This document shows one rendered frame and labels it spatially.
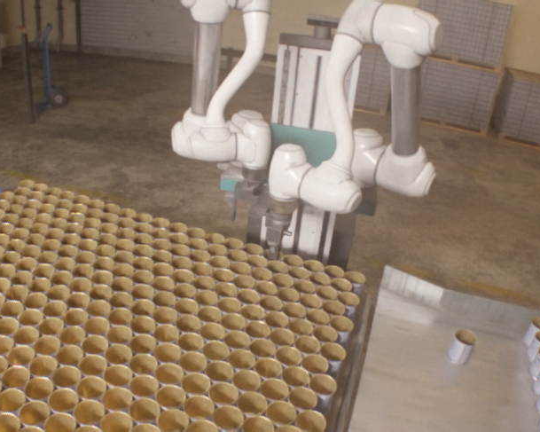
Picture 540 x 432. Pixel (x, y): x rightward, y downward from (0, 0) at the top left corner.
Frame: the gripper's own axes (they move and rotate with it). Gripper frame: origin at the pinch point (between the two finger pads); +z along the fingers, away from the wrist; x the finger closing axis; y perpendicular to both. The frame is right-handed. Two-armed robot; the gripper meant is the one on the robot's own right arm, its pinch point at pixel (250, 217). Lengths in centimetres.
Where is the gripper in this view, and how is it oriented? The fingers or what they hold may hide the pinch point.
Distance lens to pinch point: 183.6
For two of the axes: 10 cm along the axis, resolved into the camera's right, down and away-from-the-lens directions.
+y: 2.1, -4.6, 8.6
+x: -9.7, -1.8, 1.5
